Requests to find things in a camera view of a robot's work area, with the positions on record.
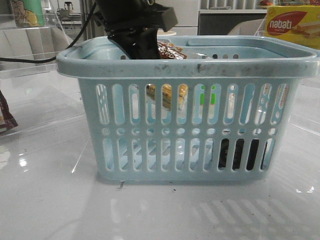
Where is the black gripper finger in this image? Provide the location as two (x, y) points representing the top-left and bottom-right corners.
(107, 27), (161, 60)

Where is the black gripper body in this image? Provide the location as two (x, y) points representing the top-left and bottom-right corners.
(95, 0), (178, 32)

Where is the packaged bread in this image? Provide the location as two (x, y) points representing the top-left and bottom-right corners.
(146, 41), (188, 111)

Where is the light blue plastic basket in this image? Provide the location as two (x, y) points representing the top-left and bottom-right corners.
(57, 35), (320, 183)

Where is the black tissue pack in basket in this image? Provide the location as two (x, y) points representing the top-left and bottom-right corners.
(217, 138), (273, 172)

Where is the white drawer cabinet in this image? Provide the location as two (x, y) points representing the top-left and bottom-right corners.
(155, 0), (201, 36)

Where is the dark grey sideboard cabinet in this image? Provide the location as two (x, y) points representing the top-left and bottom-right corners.
(197, 9), (267, 36)

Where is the clear acrylic display shelf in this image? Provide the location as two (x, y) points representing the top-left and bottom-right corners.
(0, 13), (73, 136)

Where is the grey armchair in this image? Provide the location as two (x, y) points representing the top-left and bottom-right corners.
(228, 18), (265, 36)

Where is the fruit bowl on sideboard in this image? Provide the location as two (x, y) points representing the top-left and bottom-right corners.
(258, 0), (274, 8)

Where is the dark red snack packet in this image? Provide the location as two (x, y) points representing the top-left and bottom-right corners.
(0, 92), (18, 133)

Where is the yellow Nabati wafer box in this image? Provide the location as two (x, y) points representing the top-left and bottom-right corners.
(263, 5), (320, 50)

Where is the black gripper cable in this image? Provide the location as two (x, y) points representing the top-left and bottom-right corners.
(0, 0), (99, 64)

